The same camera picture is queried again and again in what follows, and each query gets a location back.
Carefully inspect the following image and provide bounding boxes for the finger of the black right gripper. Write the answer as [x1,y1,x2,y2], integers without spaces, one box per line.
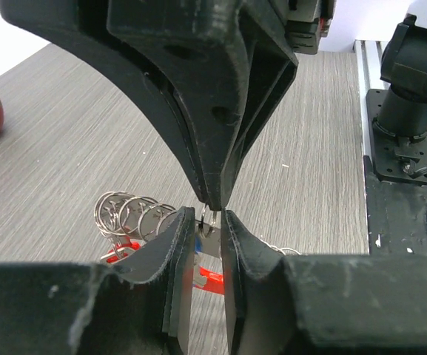
[0,1,249,209]

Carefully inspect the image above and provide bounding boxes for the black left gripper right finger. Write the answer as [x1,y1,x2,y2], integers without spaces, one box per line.
[221,210,427,354]

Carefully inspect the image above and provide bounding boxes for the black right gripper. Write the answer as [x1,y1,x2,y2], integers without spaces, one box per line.
[220,0,334,207]

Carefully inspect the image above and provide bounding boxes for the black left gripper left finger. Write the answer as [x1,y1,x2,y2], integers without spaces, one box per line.
[0,207,195,354]

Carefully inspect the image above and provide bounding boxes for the silver key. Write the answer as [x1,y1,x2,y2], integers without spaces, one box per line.
[103,235,132,264]

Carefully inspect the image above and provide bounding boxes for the red plastic handle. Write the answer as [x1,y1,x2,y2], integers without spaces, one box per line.
[100,241,224,295]

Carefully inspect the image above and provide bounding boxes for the blue capped key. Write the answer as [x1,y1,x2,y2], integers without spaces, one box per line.
[195,236,202,257]

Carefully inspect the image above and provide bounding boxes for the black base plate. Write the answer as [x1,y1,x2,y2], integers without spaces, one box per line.
[363,88,427,256]

